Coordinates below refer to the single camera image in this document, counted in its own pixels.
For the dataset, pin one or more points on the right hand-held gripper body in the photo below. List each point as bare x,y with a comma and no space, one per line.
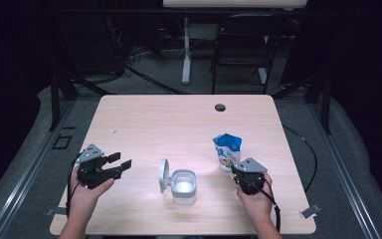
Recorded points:
252,179

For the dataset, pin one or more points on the black floor socket frame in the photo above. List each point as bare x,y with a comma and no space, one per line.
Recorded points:
53,144

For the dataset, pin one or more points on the blue and white pouch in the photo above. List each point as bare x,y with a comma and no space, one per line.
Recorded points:
227,149

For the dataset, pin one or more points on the person's right hand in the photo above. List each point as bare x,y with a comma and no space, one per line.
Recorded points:
257,205

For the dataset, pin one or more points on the aluminium floor rail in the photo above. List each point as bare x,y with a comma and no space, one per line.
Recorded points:
23,186
344,179

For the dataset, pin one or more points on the person's left hand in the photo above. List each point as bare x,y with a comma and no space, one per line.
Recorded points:
83,199

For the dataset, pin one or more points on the white desk with metal legs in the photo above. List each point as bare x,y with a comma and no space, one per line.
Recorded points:
235,3

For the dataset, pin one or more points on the black metal stand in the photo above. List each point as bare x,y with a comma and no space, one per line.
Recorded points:
326,106
55,99

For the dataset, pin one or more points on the grey tape strip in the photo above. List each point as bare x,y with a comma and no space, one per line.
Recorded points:
311,210
58,211

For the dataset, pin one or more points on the clear jar with white lid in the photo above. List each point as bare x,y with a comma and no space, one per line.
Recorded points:
182,186

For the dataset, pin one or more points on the black folding chair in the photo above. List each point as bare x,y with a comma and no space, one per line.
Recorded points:
245,43

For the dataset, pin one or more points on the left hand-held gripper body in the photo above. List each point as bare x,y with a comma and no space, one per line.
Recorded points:
91,171

